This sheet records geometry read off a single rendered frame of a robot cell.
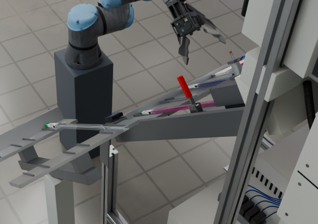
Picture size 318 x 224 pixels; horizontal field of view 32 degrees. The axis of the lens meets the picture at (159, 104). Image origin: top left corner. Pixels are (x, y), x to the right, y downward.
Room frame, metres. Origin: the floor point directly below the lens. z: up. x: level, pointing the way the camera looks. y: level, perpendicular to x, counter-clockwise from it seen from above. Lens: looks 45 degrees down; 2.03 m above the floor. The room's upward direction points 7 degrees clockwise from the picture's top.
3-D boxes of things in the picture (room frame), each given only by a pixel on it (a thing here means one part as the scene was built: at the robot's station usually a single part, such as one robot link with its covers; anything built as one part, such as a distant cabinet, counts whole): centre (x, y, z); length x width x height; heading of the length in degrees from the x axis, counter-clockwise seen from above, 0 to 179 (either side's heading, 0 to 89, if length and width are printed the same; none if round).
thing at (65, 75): (1.73, 0.33, 0.28); 0.18 x 0.18 x 0.55; 39
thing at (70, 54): (1.73, 0.33, 0.60); 0.15 x 0.15 x 0.10
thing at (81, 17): (1.73, 0.32, 0.72); 0.13 x 0.12 x 0.14; 126
